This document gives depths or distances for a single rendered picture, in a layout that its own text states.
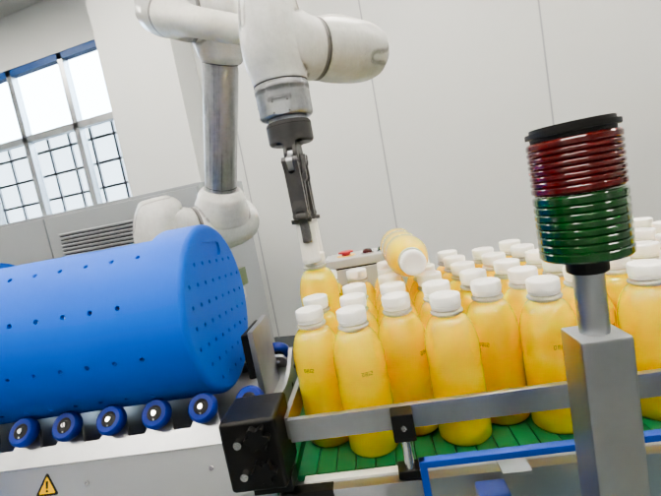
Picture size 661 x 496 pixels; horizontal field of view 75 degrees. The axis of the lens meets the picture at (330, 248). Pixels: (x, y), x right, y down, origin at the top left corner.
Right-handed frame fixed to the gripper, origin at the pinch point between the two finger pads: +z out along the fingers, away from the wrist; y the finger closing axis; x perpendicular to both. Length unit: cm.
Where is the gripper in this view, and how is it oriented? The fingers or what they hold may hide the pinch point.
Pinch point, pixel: (310, 241)
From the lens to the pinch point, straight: 73.4
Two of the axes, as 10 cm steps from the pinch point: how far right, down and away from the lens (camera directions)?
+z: 1.8, 9.8, 1.2
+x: 9.8, -1.7, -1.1
